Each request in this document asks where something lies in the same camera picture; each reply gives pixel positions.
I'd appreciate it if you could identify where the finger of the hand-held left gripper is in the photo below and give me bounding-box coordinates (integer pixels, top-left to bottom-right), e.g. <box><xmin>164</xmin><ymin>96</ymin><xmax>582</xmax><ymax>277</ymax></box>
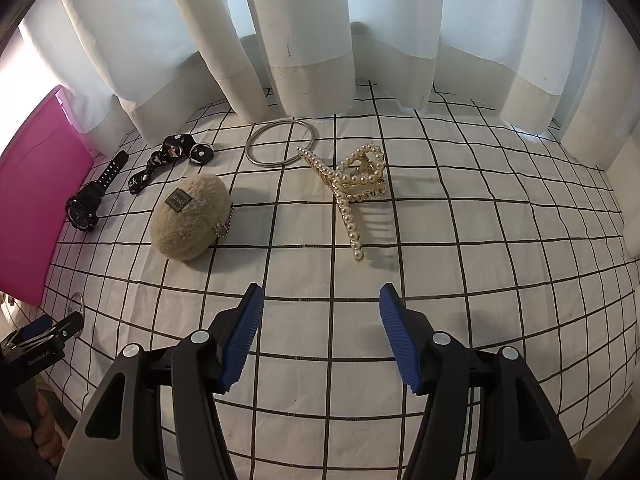
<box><xmin>30</xmin><ymin>311</ymin><xmax>85</xmax><ymax>348</ymax></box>
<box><xmin>10</xmin><ymin>314</ymin><xmax>55</xmax><ymax>341</ymax></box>

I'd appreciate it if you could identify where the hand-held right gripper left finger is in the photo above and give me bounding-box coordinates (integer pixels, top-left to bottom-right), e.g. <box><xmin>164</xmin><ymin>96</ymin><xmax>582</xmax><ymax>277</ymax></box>
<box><xmin>62</xmin><ymin>282</ymin><xmax>266</xmax><ymax>480</ymax></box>

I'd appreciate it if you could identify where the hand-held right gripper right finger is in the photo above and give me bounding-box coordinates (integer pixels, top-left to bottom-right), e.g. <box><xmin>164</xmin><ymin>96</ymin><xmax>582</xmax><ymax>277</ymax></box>
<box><xmin>377</xmin><ymin>282</ymin><xmax>586</xmax><ymax>480</ymax></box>

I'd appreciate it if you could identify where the black wristwatch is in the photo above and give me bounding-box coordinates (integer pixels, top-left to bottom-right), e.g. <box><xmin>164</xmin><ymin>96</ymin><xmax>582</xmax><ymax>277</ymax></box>
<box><xmin>65</xmin><ymin>150</ymin><xmax>130</xmax><ymax>233</ymax></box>

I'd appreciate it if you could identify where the beige fluffy pom keychain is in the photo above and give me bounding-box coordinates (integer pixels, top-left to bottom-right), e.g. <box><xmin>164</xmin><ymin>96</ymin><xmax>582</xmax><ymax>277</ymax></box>
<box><xmin>151</xmin><ymin>174</ymin><xmax>236</xmax><ymax>261</ymax></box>

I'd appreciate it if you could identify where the pink plastic bin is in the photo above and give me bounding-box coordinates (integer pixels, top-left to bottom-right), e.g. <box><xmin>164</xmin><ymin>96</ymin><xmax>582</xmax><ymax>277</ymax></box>
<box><xmin>0</xmin><ymin>85</ymin><xmax>94</xmax><ymax>307</ymax></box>

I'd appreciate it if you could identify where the pearl hair claw clip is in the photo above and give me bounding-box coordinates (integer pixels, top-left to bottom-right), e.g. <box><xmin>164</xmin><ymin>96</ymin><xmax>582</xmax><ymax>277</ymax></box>
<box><xmin>296</xmin><ymin>143</ymin><xmax>388</xmax><ymax>263</ymax></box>

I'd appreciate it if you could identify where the silver bangle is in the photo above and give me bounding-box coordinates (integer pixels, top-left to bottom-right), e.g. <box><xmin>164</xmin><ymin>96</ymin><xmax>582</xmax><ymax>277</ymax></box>
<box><xmin>245</xmin><ymin>119</ymin><xmax>317</xmax><ymax>167</ymax></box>

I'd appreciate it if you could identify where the black patterned hair ribbon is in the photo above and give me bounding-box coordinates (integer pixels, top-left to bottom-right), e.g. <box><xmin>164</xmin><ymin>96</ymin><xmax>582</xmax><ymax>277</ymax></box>
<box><xmin>127</xmin><ymin>132</ymin><xmax>215</xmax><ymax>196</ymax></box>

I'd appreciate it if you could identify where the person's left hand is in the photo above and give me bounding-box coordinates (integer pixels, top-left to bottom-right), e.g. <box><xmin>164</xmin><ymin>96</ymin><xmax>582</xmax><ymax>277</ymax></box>
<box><xmin>27</xmin><ymin>400</ymin><xmax>64</xmax><ymax>467</ymax></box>

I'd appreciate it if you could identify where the white curtain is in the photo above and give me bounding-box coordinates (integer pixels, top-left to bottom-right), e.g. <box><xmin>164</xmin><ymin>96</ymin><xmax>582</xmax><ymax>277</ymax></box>
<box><xmin>15</xmin><ymin>0</ymin><xmax>640</xmax><ymax>171</ymax></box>

